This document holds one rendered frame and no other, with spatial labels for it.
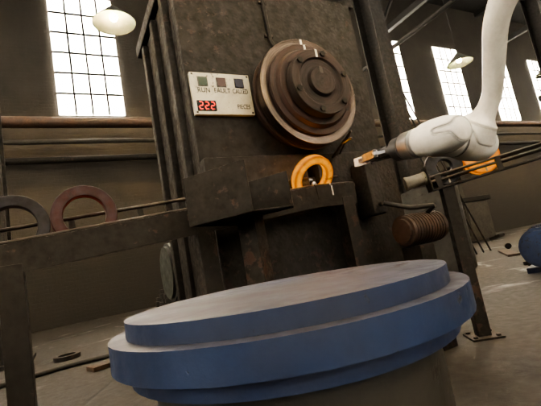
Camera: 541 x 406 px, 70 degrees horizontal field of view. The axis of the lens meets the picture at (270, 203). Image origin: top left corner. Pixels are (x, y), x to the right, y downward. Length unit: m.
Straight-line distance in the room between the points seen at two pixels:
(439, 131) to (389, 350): 0.97
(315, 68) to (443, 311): 1.44
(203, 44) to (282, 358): 1.62
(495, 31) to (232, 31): 1.08
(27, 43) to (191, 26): 6.93
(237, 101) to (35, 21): 7.38
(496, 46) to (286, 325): 1.08
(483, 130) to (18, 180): 7.10
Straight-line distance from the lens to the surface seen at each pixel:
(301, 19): 2.11
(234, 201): 1.01
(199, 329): 0.26
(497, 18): 1.21
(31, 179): 7.62
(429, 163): 1.79
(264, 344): 0.23
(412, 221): 1.62
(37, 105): 8.06
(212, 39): 1.81
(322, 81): 1.64
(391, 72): 6.31
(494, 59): 1.25
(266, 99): 1.58
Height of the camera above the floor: 0.46
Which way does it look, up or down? 8 degrees up
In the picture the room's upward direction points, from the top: 10 degrees counter-clockwise
